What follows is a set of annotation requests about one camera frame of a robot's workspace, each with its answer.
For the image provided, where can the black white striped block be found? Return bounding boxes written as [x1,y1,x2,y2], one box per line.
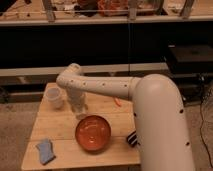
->
[126,131,137,147]

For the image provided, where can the wooden table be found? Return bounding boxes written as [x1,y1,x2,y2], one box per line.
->
[21,92,140,171]

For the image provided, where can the clear plastic bottle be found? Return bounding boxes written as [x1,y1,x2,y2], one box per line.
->
[71,105,88,120]

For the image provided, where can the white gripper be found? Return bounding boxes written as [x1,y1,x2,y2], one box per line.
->
[67,88,85,108]

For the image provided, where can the orange ceramic bowl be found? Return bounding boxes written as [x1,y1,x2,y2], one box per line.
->
[75,115,111,152]

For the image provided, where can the translucent plastic cup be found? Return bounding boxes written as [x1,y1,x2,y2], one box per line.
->
[44,87,63,109]

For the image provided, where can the black box on right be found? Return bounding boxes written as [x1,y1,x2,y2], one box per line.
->
[165,45,213,74]

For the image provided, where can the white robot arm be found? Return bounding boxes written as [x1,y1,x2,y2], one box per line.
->
[56,63,196,171]

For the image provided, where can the blue cloth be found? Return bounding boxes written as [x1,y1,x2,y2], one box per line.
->
[36,139,56,165]

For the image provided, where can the small orange object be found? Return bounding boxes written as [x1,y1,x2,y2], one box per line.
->
[114,98,122,107]

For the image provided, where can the long background shelf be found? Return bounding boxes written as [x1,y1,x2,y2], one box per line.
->
[0,0,213,26]

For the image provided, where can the black cable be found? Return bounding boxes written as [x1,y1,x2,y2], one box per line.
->
[198,75,213,168]

